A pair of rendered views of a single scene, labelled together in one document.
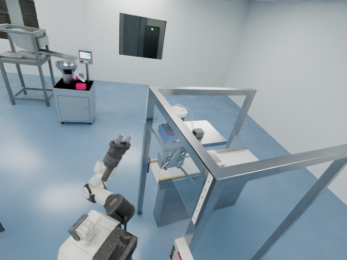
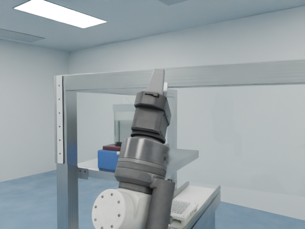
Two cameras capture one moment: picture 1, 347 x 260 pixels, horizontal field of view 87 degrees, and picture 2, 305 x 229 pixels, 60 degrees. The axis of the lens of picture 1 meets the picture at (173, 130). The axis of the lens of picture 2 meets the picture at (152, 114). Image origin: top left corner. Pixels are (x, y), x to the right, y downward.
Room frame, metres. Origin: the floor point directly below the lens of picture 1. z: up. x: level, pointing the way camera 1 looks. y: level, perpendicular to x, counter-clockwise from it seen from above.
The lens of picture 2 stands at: (0.38, 0.56, 1.58)
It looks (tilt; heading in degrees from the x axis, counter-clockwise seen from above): 2 degrees down; 325
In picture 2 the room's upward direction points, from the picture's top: straight up
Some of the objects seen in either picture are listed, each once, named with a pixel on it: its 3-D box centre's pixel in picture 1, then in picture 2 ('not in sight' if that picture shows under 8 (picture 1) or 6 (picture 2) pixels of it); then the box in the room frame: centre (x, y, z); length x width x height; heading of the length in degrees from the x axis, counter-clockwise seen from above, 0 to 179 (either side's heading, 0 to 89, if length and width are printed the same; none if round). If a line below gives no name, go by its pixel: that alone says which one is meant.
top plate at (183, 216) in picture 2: (210, 158); (173, 207); (1.61, -0.47, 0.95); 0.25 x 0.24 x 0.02; 28
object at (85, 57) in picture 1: (86, 67); not in sight; (3.50, 1.89, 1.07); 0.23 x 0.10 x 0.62; 108
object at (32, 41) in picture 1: (40, 72); not in sight; (3.57, 2.94, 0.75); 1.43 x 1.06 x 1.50; 108
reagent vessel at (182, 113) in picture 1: (176, 118); not in sight; (1.33, 0.00, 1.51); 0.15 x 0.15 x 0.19
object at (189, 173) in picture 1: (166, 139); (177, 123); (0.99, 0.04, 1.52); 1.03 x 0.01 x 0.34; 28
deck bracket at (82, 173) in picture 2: not in sight; (82, 173); (1.40, 0.18, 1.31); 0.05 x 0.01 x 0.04; 28
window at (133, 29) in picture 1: (142, 37); not in sight; (6.16, 1.49, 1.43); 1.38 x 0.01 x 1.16; 108
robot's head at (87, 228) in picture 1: (88, 225); not in sight; (0.44, 0.30, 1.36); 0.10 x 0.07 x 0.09; 163
